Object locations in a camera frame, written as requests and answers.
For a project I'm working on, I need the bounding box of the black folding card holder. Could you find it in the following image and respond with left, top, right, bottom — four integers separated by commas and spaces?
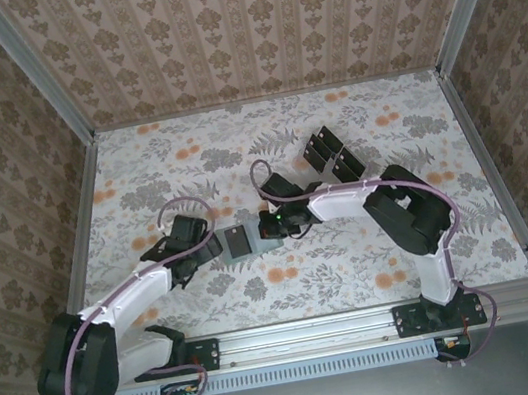
298, 120, 368, 190

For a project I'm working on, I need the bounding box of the floral patterned table mat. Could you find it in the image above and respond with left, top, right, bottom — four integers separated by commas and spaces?
38, 58, 528, 360

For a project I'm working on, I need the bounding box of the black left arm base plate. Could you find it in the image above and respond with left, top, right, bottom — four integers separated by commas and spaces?
129, 335, 225, 384

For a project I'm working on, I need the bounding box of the aluminium frame rail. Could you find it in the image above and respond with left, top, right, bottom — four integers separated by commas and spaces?
40, 279, 528, 395

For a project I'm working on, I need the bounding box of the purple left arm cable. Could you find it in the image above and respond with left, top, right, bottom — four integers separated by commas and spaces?
33, 191, 245, 395

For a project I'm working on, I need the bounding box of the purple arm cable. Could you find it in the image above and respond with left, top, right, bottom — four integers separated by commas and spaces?
246, 124, 508, 395
33, 191, 245, 395

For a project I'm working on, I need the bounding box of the white slotted cable duct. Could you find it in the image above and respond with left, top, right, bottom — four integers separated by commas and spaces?
108, 336, 442, 395

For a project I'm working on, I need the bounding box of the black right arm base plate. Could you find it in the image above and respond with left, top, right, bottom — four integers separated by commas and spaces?
392, 291, 489, 340

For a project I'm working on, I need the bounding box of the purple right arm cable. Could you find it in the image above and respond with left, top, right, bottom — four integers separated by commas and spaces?
246, 124, 508, 395

